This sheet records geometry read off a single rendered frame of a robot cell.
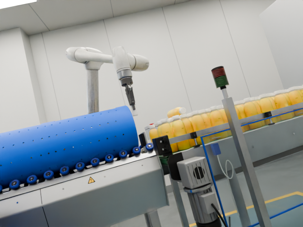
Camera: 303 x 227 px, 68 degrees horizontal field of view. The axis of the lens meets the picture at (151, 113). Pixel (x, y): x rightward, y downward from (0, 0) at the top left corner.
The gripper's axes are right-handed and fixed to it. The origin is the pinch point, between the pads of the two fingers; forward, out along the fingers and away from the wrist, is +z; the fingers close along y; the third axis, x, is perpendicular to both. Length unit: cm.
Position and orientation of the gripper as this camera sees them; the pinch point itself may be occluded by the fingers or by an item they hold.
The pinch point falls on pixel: (134, 110)
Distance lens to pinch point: 137.0
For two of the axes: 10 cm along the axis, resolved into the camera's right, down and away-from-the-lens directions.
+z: 2.6, 9.6, -1.1
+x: -9.4, 2.2, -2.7
